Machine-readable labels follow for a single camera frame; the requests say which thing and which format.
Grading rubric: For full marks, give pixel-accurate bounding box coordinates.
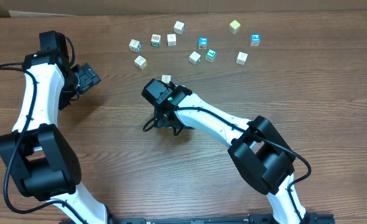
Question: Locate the green sided elephant block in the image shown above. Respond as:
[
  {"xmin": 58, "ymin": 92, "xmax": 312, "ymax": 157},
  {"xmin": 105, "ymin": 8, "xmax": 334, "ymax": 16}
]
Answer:
[{"xmin": 188, "ymin": 51, "xmax": 202, "ymax": 65}]

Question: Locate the wooden block top centre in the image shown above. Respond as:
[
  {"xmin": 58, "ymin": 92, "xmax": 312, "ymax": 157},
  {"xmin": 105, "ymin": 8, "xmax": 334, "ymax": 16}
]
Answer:
[{"xmin": 174, "ymin": 21, "xmax": 185, "ymax": 35}]

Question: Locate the wooden block yellow side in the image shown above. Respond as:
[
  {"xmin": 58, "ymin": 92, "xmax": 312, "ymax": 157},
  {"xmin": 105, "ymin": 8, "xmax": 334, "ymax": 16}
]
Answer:
[{"xmin": 134, "ymin": 55, "xmax": 147, "ymax": 70}]

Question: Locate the wooden block blue side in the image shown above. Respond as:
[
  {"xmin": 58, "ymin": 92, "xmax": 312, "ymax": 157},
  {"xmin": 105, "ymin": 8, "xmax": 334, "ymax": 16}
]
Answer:
[{"xmin": 129, "ymin": 39, "xmax": 141, "ymax": 52}]

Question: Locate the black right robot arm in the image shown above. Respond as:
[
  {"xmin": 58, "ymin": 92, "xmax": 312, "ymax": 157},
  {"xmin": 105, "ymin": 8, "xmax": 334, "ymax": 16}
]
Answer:
[{"xmin": 143, "ymin": 84, "xmax": 307, "ymax": 223}]

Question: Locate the green L wooden block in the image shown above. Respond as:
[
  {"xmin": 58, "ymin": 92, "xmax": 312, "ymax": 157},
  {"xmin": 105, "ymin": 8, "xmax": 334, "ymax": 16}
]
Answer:
[{"xmin": 205, "ymin": 49, "xmax": 217, "ymax": 62}]

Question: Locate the plain wooden block right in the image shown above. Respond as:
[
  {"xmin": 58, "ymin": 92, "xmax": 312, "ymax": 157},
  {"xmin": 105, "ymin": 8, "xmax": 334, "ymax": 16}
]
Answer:
[{"xmin": 236, "ymin": 52, "xmax": 248, "ymax": 65}]

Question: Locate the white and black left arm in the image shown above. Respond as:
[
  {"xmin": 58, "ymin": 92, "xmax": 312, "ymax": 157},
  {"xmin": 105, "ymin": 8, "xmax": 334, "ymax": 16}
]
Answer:
[{"xmin": 0, "ymin": 50, "xmax": 113, "ymax": 223}]

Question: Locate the wooden block under gripper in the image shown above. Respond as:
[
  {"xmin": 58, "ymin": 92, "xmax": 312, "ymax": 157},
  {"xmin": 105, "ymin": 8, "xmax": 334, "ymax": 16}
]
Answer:
[{"xmin": 161, "ymin": 75, "xmax": 171, "ymax": 84}]

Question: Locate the wooden block near camera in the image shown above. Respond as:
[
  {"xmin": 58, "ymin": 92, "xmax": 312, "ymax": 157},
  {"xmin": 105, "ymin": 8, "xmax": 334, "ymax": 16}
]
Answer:
[{"xmin": 167, "ymin": 34, "xmax": 177, "ymax": 47}]

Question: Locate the yellow topped wooden block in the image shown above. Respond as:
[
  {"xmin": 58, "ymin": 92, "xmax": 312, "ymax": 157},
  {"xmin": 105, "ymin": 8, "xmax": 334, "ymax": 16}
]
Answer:
[{"xmin": 229, "ymin": 20, "xmax": 241, "ymax": 34}]

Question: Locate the blue framed wooden block centre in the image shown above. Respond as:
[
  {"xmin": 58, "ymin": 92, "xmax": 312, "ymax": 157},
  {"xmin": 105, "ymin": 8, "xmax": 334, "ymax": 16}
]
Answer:
[{"xmin": 198, "ymin": 37, "xmax": 208, "ymax": 49}]

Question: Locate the blue framed wooden block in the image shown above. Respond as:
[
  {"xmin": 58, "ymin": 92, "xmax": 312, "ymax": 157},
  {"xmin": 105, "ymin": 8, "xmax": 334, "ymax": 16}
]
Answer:
[
  {"xmin": 198, "ymin": 37, "xmax": 208, "ymax": 49},
  {"xmin": 250, "ymin": 34, "xmax": 261, "ymax": 47}
]

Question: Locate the blue framed wooden block right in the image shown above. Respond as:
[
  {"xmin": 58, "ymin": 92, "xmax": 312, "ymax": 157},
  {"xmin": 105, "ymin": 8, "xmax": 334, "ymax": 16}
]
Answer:
[{"xmin": 250, "ymin": 34, "xmax": 261, "ymax": 47}]

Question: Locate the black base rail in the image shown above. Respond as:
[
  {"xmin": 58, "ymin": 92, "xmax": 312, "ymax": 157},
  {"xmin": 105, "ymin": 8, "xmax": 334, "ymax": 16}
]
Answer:
[{"xmin": 111, "ymin": 213, "xmax": 335, "ymax": 224}]

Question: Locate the wooden block red green picture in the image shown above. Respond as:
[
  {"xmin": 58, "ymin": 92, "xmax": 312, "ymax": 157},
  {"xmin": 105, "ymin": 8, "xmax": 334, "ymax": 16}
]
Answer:
[{"xmin": 151, "ymin": 34, "xmax": 161, "ymax": 47}]

